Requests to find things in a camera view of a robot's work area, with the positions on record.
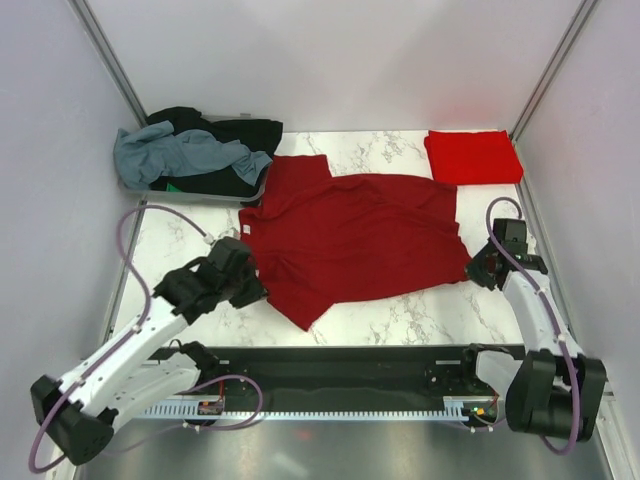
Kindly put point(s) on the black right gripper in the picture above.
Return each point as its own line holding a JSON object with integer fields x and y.
{"x": 473, "y": 272}

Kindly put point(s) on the dark red t shirt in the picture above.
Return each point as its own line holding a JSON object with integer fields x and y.
{"x": 319, "y": 239}

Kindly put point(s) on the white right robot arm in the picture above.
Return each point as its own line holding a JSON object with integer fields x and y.
{"x": 555, "y": 390}

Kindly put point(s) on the right corner aluminium post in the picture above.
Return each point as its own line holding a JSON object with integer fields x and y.
{"x": 569, "y": 38}

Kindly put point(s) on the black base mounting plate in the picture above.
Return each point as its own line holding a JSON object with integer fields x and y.
{"x": 255, "y": 372}

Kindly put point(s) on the grey plastic laundry bin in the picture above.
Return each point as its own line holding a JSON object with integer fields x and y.
{"x": 257, "y": 134}

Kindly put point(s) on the white slotted cable duct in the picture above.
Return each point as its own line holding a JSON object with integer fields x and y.
{"x": 361, "y": 405}

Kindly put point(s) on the left corner aluminium post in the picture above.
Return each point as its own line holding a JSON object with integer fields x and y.
{"x": 100, "y": 41}

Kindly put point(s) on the aluminium frame rail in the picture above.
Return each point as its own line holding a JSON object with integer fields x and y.
{"x": 607, "y": 392}

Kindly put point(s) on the blue grey t shirt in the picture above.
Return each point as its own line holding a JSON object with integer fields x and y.
{"x": 156, "y": 151}

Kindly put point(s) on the folded bright red t shirt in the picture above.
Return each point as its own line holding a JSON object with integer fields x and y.
{"x": 473, "y": 158}

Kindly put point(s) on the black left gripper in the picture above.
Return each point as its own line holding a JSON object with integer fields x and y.
{"x": 255, "y": 291}

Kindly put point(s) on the corner aluminium post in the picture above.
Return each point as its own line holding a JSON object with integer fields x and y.
{"x": 569, "y": 38}
{"x": 100, "y": 41}

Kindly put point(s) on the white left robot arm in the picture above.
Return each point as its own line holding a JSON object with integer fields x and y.
{"x": 83, "y": 409}

